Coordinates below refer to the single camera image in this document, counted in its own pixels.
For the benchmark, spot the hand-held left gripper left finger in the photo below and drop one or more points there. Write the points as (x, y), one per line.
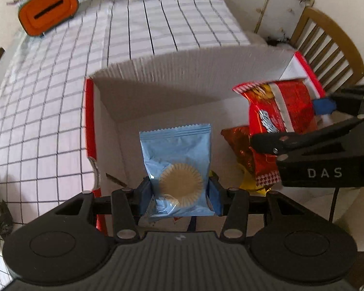
(145, 195)

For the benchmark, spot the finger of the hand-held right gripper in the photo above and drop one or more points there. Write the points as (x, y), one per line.
(291, 144)
(323, 106)

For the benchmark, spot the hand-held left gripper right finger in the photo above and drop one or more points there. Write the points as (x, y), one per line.
(214, 197)

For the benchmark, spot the red checked-edge snack packet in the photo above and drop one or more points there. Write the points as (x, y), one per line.
(291, 103)

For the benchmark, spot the yellow snack packet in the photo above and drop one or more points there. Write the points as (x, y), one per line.
(248, 184)

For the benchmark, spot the shiny orange-red snack packet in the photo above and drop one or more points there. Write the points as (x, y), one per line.
(239, 145)

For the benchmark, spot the blue cake snack packet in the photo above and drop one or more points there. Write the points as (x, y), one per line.
(176, 145)

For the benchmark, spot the red cardboard box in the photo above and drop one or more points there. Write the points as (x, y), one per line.
(170, 97)

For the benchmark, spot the dark snack packet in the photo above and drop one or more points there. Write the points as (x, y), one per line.
(3, 218)

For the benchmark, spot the dark bag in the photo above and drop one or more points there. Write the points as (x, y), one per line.
(277, 41)

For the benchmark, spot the white sideboard cabinet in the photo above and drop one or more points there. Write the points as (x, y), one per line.
(245, 9)

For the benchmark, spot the checked tablecloth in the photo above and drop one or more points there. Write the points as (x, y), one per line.
(48, 97)

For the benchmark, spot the orange tissue box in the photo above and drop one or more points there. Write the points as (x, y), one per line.
(48, 9)

